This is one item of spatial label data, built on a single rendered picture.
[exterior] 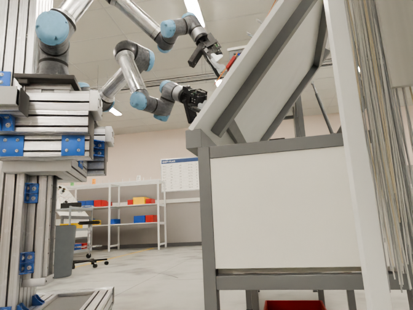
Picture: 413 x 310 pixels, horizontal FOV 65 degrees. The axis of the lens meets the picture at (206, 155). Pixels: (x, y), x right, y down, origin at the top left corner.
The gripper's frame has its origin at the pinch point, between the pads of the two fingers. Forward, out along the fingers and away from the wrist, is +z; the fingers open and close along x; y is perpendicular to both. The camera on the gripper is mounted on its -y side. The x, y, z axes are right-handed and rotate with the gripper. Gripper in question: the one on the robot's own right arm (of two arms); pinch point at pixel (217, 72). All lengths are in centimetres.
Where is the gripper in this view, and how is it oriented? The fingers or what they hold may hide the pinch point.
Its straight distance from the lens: 149.6
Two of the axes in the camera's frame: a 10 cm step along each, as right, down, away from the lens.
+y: 8.8, -4.8, 0.0
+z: 4.5, 8.3, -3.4
